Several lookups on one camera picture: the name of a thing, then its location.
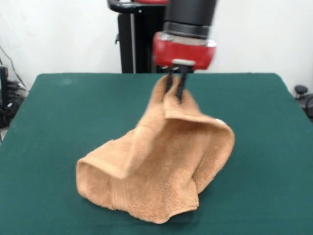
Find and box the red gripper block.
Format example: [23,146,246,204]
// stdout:
[152,32,218,102]

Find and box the tan terry towel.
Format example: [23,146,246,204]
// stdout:
[76,74,236,225]

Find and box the black office chair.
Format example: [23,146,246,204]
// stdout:
[294,85,313,123]

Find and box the dark green table cloth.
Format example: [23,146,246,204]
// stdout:
[0,72,313,235]

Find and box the black electronics box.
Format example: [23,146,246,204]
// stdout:
[0,65,28,129]

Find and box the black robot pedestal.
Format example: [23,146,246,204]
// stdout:
[107,0,170,74]

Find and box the grey cable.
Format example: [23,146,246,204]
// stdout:
[0,45,28,89]

